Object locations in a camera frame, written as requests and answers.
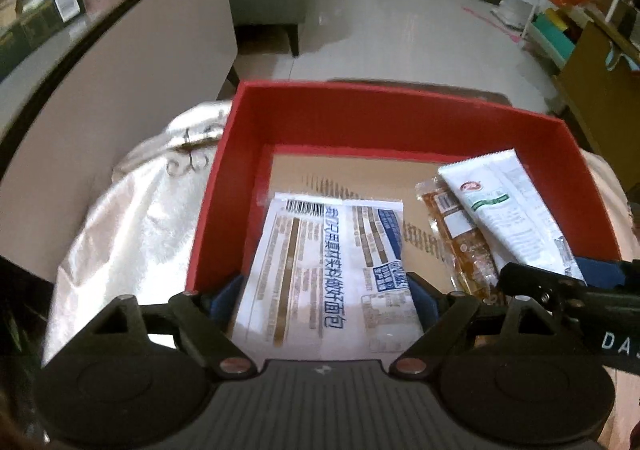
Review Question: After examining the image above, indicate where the white green snack packet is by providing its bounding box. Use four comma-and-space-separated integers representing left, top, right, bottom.
438, 150, 584, 282

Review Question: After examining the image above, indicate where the white blue bread package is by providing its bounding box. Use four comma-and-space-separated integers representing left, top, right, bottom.
230, 193, 423, 364

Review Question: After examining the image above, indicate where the clear brown pastry package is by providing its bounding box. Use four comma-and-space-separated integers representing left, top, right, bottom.
416, 176, 506, 306

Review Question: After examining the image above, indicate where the wooden cabinet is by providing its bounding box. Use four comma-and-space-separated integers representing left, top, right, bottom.
555, 22, 639, 193

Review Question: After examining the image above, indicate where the red cardboard box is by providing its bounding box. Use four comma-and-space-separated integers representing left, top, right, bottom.
186, 81, 620, 293

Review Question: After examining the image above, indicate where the beige coffee table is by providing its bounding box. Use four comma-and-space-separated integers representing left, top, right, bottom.
1, 0, 238, 281

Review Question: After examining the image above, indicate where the dark green box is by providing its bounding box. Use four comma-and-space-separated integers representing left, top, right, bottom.
1, 0, 86, 80

